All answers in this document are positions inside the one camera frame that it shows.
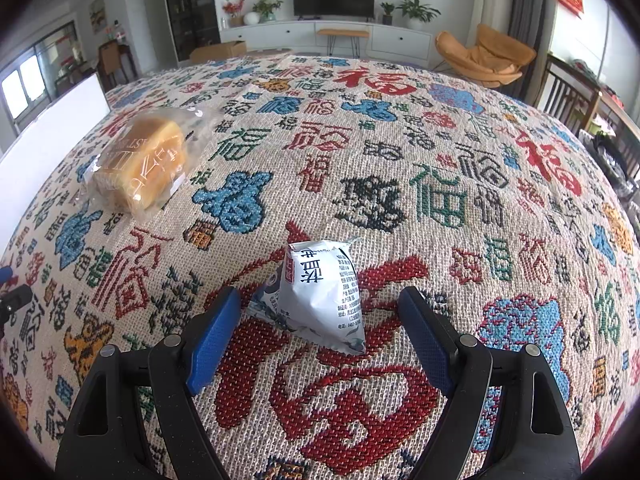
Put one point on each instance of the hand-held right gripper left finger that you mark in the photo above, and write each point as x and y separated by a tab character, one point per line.
215	340

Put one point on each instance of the white door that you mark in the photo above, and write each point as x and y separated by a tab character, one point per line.
157	20

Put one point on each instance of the red flowers in vase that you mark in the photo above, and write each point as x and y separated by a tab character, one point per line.
232	10

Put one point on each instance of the wooden stool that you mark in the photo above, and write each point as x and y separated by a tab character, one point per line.
342	33

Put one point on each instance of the large potted plant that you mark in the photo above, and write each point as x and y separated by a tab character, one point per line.
417	10

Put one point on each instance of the wall painting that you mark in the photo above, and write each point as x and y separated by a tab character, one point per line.
97	12

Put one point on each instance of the white round vase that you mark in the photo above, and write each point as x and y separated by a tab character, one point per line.
251	18

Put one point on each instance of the brown cardboard box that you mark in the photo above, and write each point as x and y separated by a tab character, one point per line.
220	52

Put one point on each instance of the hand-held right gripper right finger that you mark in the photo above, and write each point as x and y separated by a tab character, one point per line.
425	340

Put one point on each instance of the white television cabinet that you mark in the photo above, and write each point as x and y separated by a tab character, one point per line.
290	35

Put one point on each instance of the wooden dining chair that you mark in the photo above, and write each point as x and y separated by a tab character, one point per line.
112	62

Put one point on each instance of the grey curtain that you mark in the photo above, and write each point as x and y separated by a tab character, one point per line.
532	5

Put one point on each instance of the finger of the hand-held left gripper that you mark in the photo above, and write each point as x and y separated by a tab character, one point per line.
4	273
15	299

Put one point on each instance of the dark glass cabinet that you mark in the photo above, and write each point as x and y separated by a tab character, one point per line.
192	5

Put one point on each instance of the clear bread bag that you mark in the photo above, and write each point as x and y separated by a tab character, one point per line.
142	165

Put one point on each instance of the dark wooden chair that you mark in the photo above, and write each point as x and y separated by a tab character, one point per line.
565	95

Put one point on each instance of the printed blanket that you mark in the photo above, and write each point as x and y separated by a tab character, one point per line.
400	185

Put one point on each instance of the white cardboard box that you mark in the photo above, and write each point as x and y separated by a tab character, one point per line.
50	125

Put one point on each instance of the green plant in vase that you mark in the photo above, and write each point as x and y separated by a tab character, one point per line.
267	7

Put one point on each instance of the orange lounge chair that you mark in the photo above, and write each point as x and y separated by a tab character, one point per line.
480	57

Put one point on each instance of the small potted plant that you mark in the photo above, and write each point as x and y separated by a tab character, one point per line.
387	14

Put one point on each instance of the black bag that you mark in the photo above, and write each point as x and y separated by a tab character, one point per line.
612	160

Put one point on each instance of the white triangular snack packet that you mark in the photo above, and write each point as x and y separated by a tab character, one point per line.
315	300

